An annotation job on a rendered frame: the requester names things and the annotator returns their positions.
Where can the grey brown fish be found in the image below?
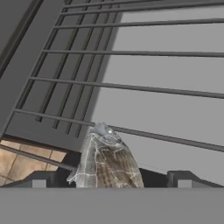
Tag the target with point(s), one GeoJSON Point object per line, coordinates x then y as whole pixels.
{"type": "Point", "coordinates": [108, 163]}

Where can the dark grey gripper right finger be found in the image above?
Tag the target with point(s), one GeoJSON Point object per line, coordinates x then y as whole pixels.
{"type": "Point", "coordinates": [186, 178]}

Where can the dark grey oven rack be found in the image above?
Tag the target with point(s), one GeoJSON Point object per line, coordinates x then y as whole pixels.
{"type": "Point", "coordinates": [125, 52]}

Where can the grey oven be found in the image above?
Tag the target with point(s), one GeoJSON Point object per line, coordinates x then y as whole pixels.
{"type": "Point", "coordinates": [163, 73]}

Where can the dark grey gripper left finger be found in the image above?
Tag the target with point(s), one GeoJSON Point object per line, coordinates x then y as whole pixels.
{"type": "Point", "coordinates": [40, 178]}

